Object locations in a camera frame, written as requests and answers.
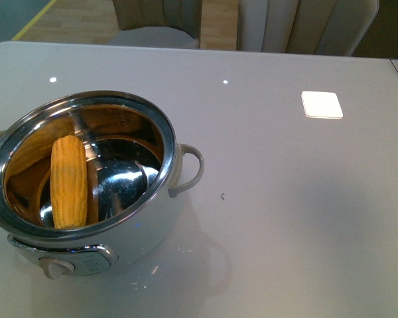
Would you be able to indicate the yellow corn cob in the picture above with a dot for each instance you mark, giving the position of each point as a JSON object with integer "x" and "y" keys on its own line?
{"x": 68, "y": 183}

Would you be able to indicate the white electric cooking pot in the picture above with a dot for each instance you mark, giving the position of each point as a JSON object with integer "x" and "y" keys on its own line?
{"x": 136, "y": 172}

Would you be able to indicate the left beige upholstered chair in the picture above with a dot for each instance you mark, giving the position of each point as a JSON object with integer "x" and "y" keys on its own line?
{"x": 158, "y": 24}

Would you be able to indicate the beige upholstered chair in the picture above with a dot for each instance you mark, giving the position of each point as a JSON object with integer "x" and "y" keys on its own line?
{"x": 329, "y": 28}
{"x": 158, "y": 24}

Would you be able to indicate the right beige upholstered chair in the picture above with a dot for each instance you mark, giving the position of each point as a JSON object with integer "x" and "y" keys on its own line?
{"x": 329, "y": 28}

